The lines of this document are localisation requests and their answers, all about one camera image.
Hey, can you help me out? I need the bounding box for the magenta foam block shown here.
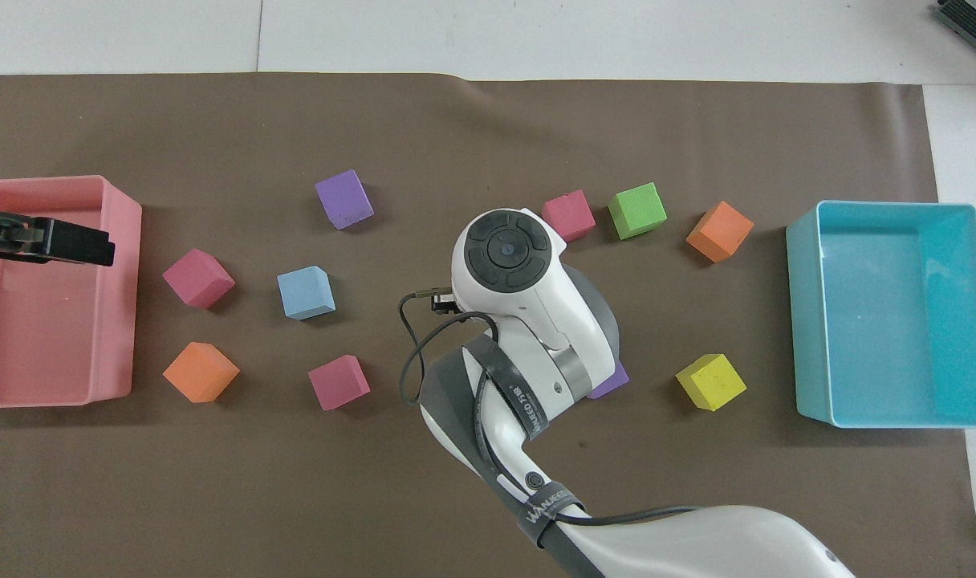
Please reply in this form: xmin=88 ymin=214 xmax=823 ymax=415
xmin=307 ymin=354 xmax=372 ymax=412
xmin=541 ymin=189 xmax=597 ymax=243
xmin=162 ymin=247 xmax=237 ymax=311

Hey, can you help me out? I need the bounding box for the purple foam block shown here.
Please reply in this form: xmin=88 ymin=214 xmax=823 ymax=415
xmin=586 ymin=359 xmax=631 ymax=401
xmin=315 ymin=169 xmax=375 ymax=231

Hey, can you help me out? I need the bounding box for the green foam block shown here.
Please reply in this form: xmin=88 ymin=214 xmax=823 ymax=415
xmin=608 ymin=182 xmax=668 ymax=241

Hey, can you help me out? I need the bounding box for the light blue foam block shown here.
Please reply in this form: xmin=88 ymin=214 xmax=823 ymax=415
xmin=277 ymin=265 xmax=336 ymax=321

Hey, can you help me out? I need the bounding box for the orange foam block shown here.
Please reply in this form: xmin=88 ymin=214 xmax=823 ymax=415
xmin=685 ymin=201 xmax=755 ymax=263
xmin=162 ymin=341 xmax=241 ymax=404

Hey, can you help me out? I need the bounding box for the yellow foam block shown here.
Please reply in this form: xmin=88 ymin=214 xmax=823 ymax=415
xmin=675 ymin=353 xmax=748 ymax=413

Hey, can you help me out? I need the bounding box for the cyan plastic bin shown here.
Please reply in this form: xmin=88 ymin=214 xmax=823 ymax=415
xmin=785 ymin=200 xmax=976 ymax=429

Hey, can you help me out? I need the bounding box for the pink plastic bin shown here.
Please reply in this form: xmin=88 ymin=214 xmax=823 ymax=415
xmin=0 ymin=175 xmax=143 ymax=409

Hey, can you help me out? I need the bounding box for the dark grey device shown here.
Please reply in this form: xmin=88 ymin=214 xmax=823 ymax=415
xmin=936 ymin=0 xmax=976 ymax=46

